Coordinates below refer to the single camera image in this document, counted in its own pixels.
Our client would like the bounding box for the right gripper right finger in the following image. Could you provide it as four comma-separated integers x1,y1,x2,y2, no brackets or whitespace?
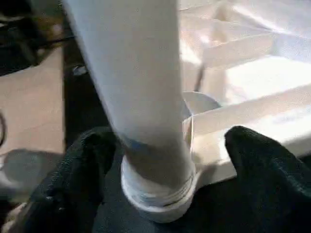
225,125,311,233

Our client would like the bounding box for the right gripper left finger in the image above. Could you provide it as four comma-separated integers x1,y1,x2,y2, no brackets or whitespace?
24,127,119,233

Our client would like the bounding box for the white plastic table top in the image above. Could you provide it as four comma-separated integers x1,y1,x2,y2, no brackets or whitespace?
121,0,311,223

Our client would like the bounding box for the white plastic table leg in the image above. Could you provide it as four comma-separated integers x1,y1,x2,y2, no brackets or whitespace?
62,0,197,202

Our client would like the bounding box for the black mat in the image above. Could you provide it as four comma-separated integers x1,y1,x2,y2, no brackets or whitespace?
62,14,311,233

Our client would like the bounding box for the black robot foot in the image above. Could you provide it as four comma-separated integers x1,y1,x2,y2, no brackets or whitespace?
0,0,66,76

